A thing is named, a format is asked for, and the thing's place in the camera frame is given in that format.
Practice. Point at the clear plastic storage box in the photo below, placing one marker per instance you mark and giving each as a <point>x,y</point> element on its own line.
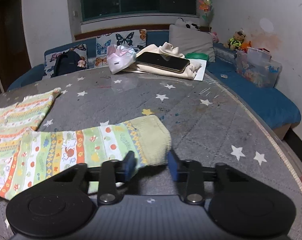
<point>258,72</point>

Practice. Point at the blue sofa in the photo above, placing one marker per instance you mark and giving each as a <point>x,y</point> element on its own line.
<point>265,100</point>

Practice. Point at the dark wooden door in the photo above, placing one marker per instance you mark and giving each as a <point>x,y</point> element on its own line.
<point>8,42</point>

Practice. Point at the small butterfly print cushion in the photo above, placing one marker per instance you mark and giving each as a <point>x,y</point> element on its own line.
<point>49,57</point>

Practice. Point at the green round lid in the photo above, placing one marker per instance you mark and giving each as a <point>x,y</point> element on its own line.
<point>198,56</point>

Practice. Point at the green patterned child's shirt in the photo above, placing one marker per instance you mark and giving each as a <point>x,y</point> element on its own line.
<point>66,145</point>

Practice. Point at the dark glass window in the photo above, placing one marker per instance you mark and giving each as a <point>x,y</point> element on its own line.
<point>141,0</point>

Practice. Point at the cream cloth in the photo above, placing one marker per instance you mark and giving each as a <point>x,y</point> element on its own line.
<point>171,48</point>

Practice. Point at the black smartphone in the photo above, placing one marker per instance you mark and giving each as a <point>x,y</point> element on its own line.
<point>161,61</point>

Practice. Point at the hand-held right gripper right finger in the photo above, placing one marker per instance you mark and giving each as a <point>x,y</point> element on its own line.
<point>174,166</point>

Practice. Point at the pink plush toy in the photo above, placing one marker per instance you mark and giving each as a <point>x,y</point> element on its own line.
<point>215,37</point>

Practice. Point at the grey star tablecloth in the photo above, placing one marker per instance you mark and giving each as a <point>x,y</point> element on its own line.
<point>190,120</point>

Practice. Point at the black backpack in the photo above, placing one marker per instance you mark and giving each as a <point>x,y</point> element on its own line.
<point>66,63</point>

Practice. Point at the small pink item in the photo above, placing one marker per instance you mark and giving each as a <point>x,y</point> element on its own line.
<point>81,63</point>

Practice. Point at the panda plush toy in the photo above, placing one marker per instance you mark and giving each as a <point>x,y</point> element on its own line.
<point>190,25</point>

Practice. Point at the orange toy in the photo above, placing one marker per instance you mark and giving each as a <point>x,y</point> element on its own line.
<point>245,46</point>

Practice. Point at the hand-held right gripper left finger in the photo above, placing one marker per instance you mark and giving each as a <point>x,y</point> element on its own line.
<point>129,166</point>

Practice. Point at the large butterfly print cushion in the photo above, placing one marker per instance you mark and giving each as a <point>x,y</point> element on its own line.
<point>127,38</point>

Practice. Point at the colourful pinwheel flowers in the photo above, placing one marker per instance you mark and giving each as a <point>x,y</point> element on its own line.
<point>205,5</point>

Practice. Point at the teddy bear in yellow vest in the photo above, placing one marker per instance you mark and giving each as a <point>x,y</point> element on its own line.
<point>234,41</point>

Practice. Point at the grey pillow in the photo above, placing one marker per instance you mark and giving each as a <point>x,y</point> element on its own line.
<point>190,40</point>

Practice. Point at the pink plastic bag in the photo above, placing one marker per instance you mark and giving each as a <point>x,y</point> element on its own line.
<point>121,60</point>

